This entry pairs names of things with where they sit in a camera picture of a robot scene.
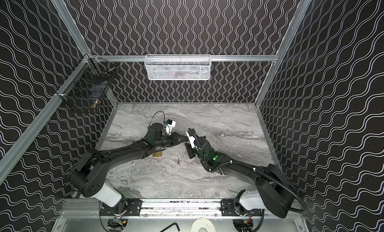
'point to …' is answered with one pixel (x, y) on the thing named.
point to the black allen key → (173, 223)
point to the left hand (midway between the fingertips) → (191, 139)
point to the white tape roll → (202, 222)
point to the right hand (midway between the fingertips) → (189, 142)
